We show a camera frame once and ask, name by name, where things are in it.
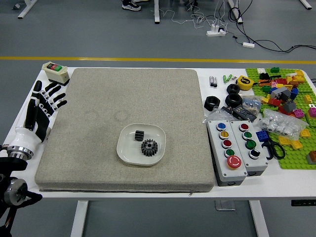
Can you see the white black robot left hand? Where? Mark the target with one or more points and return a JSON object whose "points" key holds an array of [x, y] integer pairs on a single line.
{"points": [[37, 118]]}

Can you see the brown orange building brick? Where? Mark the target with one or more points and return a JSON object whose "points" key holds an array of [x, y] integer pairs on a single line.
{"points": [[311, 156]]}

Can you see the big black hex nut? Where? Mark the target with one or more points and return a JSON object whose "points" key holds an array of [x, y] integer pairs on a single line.
{"points": [[208, 105]]}

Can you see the small black gear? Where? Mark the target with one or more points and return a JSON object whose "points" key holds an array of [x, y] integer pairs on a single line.
{"points": [[139, 135]]}

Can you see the bag of blue parts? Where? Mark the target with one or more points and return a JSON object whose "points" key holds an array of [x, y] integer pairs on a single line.
{"points": [[251, 102]]}

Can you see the cream red-green switch box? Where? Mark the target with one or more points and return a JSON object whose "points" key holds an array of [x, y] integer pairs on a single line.
{"points": [[55, 72]]}

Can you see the grey four-button control box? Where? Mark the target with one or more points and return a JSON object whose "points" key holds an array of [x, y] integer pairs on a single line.
{"points": [[249, 145]]}

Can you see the yellow tape measure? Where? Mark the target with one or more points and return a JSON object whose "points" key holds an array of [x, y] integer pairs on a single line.
{"points": [[245, 82]]}

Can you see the grey under-table bracket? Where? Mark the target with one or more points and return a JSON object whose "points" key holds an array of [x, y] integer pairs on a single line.
{"points": [[224, 205]]}

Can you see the white power strip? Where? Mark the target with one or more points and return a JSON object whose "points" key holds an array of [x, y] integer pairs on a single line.
{"points": [[214, 33]]}

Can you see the big dark metal gear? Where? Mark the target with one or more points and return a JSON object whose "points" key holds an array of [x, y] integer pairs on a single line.
{"points": [[149, 148]]}

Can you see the white background table leg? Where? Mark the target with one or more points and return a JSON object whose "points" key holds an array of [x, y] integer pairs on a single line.
{"points": [[157, 12], [26, 10], [237, 12], [307, 4]]}

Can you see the bag of white beads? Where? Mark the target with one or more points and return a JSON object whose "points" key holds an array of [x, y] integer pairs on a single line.
{"points": [[281, 124]]}

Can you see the grey-brown cushion mat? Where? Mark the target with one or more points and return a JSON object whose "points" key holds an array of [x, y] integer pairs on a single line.
{"points": [[138, 98]]}

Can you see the grey arch building brick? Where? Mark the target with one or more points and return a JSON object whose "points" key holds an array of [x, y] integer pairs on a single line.
{"points": [[279, 91]]}

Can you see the white power adapter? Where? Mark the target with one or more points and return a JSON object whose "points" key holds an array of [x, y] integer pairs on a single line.
{"points": [[248, 45]]}

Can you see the pink building brick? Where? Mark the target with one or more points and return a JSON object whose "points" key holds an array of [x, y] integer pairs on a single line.
{"points": [[299, 113]]}

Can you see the green studded baseplate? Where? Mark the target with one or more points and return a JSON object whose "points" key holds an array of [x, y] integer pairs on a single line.
{"points": [[291, 160]]}

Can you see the black scissors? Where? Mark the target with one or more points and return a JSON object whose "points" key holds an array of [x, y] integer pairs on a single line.
{"points": [[277, 149]]}

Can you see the yellow building brick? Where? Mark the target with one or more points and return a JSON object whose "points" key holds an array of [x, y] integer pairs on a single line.
{"points": [[297, 144], [305, 133], [286, 140]]}

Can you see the white square plate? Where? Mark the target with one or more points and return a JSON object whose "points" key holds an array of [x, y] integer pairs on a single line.
{"points": [[128, 150]]}

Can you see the dark grey roof brick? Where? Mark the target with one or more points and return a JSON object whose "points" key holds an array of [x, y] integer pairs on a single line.
{"points": [[289, 106]]}

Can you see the person's shoe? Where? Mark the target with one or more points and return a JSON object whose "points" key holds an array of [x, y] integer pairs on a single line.
{"points": [[130, 5]]}

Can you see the clear plastic bag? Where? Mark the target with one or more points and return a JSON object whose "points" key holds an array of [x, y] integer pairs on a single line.
{"points": [[217, 114]]}

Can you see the black table control panel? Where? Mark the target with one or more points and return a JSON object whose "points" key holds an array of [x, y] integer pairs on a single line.
{"points": [[303, 203]]}

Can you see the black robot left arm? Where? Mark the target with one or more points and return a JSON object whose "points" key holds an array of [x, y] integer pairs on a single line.
{"points": [[14, 192]]}

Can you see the black electronic board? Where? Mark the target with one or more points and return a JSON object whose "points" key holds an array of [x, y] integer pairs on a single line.
{"points": [[244, 113]]}

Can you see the blue building brick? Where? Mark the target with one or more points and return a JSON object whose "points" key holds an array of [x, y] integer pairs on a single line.
{"points": [[262, 135]]}

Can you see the grey five-button control box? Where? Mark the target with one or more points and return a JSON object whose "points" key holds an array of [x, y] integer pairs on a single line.
{"points": [[225, 153]]}

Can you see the green wall plug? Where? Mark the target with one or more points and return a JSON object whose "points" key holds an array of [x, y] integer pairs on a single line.
{"points": [[225, 79], [230, 77]]}

